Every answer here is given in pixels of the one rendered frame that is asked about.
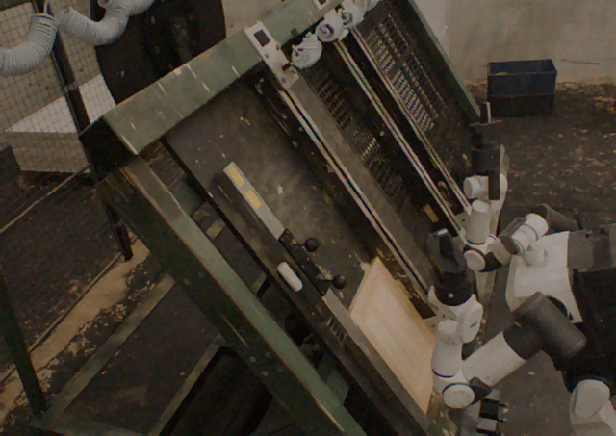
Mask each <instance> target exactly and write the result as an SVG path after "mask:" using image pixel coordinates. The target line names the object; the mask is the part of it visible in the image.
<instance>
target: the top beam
mask: <svg viewBox="0 0 616 436"><path fill-rule="evenodd" d="M331 1H333V0H329V2H331ZM317 10H318V9H317V8H316V6H315V5H314V3H313V2H312V0H290V1H288V2H285V3H284V4H282V5H281V6H279V7H277V8H276V9H274V10H272V11H271V12H269V13H267V14H265V15H264V16H262V17H260V18H259V19H257V20H255V21H254V22H252V23H250V24H248V26H246V27H245V28H243V29H241V30H240V31H239V32H237V33H236V34H234V35H232V36H231V37H229V38H227V39H225V40H224V41H222V42H220V43H219V44H217V45H216V46H214V47H211V48H210V49H208V50H206V51H205V52H203V53H201V54H200V55H198V56H197V57H195V58H193V59H192V60H190V61H189V62H188V63H187V64H184V65H183V66H181V67H180V68H178V69H175V70H174V71H172V72H170V73H169V74H168V75H167V76H165V77H163V78H162V79H160V80H158V81H157V82H155V83H153V84H152V85H150V86H149V87H147V88H145V89H144V90H140V91H139V92H137V93H135V94H134V95H132V96H131V97H129V98H127V99H126V101H124V102H122V103H121V104H119V105H118V106H116V107H114V108H113V109H111V110H109V111H108V112H106V113H104V114H103V115H101V116H100V117H99V118H98V119H97V120H95V121H94V122H93V123H92V124H91V125H89V126H88V127H87V128H86V129H85V130H84V131H82V132H81V133H80V134H79V141H80V142H81V143H82V145H83V146H84V147H85V148H86V149H87V150H88V152H89V153H90V154H91V156H92V157H93V158H94V159H95V160H96V162H97V163H98V164H99V165H101V166H102V168H103V169H104V170H106V171H107V172H109V173H113V172H114V171H116V170H117V169H118V168H120V167H122V166H123V165H124V164H126V163H127V162H128V161H130V160H131V159H133V158H134V157H135V156H137V155H138V154H140V153H142V152H143V151H144V150H145V149H146V148H148V147H149V146H150V145H151V144H153V143H154V142H155V141H157V140H158V139H160V138H161V137H162V136H164V135H165V133H166V132H168V131H169V130H170V129H172V128H173V127H175V126H177V125H178V124H179V123H181V122H182V121H183V120H185V119H186V118H187V117H188V116H190V115H191V114H193V113H194V112H195V111H197V110H198V109H199V108H201V107H202V106H204V105H205V104H206V103H207V102H209V101H210V100H212V99H214V98H215V97H216V96H218V94H219V93H220V92H222V91H223V90H225V89H226V88H227V87H229V86H230V85H231V84H233V83H234V82H235V81H237V80H238V79H239V78H241V77H242V76H243V75H245V74H246V73H247V72H249V71H250V70H251V69H253V68H254V67H255V66H257V65H258V64H259V63H261V62H262V61H263V58H262V57H261V55H260V54H259V52H258V51H257V50H256V48H255V47H254V46H253V44H252V43H251V41H250V40H248V38H247V37H246V35H245V34H244V31H246V30H248V29H250V28H252V27H253V26H255V24H257V23H258V22H260V21H262V23H263V24H264V27H265V28H266V29H267V31H268V32H269V34H270V35H271V37H272V38H273V40H274V42H275V43H276V44H277V45H279V46H280V47H281V46H282V45H283V44H286V43H287V42H288V41H290V40H291V39H292V38H294V36H293V35H292V33H291V31H292V30H293V29H294V28H295V27H297V26H298V25H299V23H301V22H302V21H304V20H305V19H306V18H308V17H309V16H310V15H312V14H313V13H315V12H316V11H317Z"/></svg>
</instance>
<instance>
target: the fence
mask: <svg viewBox="0 0 616 436"><path fill-rule="evenodd" d="M231 167H234V168H235V169H236V170H237V172H238V173H239V174H240V176H241V177H242V178H243V180H244V184H243V185H242V186H241V187H239V186H238V185H237V183H236V182H235V181H234V179H233V178H232V177H231V175H230V174H229V173H228V171H229V169H230V168H231ZM214 177H215V179H216V180H217V181H218V183H219V184H220V185H221V187H222V188H223V189H224V191H225V192H226V193H227V194H228V196H229V197H230V198H231V200H232V201H233V202H234V203H235V205H236V206H237V207H238V209H239V211H240V212H241V213H242V215H243V216H244V218H246V219H247V220H248V221H249V223H250V224H251V225H252V227H253V228H254V229H255V230H256V232H257V233H258V234H259V236H260V237H261V238H262V239H263V241H264V242H265V243H266V245H267V246H268V247H269V249H270V251H271V252H272V254H273V255H274V256H275V257H276V259H277V260H278V261H279V263H280V264H281V263H283V262H286V263H287V264H288V265H289V267H290V268H291V269H292V270H293V272H294V273H295V275H296V276H297V277H298V278H299V280H300V281H301V283H302V287H301V288H300V289H301V290H302V291H303V292H304V294H305V295H306V296H307V298H308V299H309V300H310V301H311V303H312V304H313V305H314V307H315V308H316V309H317V310H318V312H319V313H320V314H321V316H322V317H324V318H328V317H331V316H332V317H333V318H334V319H335V321H336V322H337V323H338V324H339V325H340V326H341V328H342V330H343V331H344V332H345V334H346V336H345V338H344V340H343V344H344V345H345V347H346V348H347V349H348V351H349V352H350V353H351V355H352V356H353V357H354V358H355V360H356V361H357V362H358V364H359V365H361V366H362V368H363V370H364V371H365V372H366V374H367V375H368V376H369V377H370V379H371V380H372V382H373V383H374V384H375V385H376V387H377V388H378V389H379V391H380V392H381V393H382V394H383V396H384V397H385V398H386V399H387V400H388V401H389V403H390V405H391V406H392V407H393V409H394V410H396V411H397V412H398V414H399V415H400V417H401V418H402V419H403V420H404V422H405V423H406V424H407V426H408V427H409V428H410V429H411V431H412V432H413V433H414V435H415V436H418V435H419V436H424V434H426V433H427V429H428V425H429V424H430V420H429V419H428V417H427V416H426V415H425V414H424V412H423V411H422V409H421V408H420V407H419V405H418V404H417V403H416V401H415V400H414V399H413V397H412V396H411V395H410V393H409V392H408V391H407V389H406V388H405V387H404V386H403V384H402V383H401V382H400V380H399V379H398V377H397V376H396V375H394V373H393V372H392V371H391V369H390V368H389V366H388V364H387V363H386V362H385V361H384V359H383V358H382V357H381V355H380V354H379V353H378V351H377V350H376V349H375V347H374V346H373V345H372V343H371V342H370V340H369V339H368V338H367V336H366V335H365V334H364V333H363V331H362V330H361V328H359V326H358V325H357V324H356V322H355V321H354V320H353V318H352V317H351V316H350V314H349V313H348V312H347V310H346V309H345V307H344V306H343V305H342V304H341V302H340V301H339V300H338V298H337V297H336V296H335V295H334V294H333V293H332V290H331V289H330V288H329V290H328V292H327V294H326V296H325V297H321V296H320V295H319V294H318V293H317V290H316V289H315V288H314V286H313V285H312V284H311V282H310V281H309V280H308V279H307V277H306V276H305V275H304V273H303V272H302V271H301V269H300V268H299V267H298V266H297V264H296V263H295V261H294V260H293V259H292V257H291V256H290V255H289V254H288V252H287V251H286V249H285V247H283V246H282V245H281V243H280V242H279V241H278V240H277V239H278V237H279V236H280V235H281V233H282V232H283V230H285V228H283V227H282V225H281V224H280V223H279V222H278V220H277V219H276V218H275V216H274V215H273V214H272V212H271V211H270V208H269V207H268V206H267V204H266V203H265V202H264V200H263V199H262V198H261V197H260V195H259V194H258V193H257V192H256V191H255V190H254V188H253V187H252V186H251V184H250V183H249V182H248V180H247V179H246V178H244V176H243V175H242V173H241V172H240V170H239V169H238V167H237V166H236V165H235V163H234V162H233V161H232V162H231V163H229V164H227V165H226V166H224V167H223V168H221V169H220V170H219V171H218V173H217V174H216V175H215V176H214ZM250 189H252V190H253V192H254V193H255V194H256V196H257V197H258V198H259V200H260V201H261V202H262V205H261V206H260V207H259V208H258V209H257V208H256V207H255V206H254V204H253V203H252V202H251V200H250V199H249V198H248V197H247V195H246V194H245V193H247V192H248V191H249V190H250Z"/></svg>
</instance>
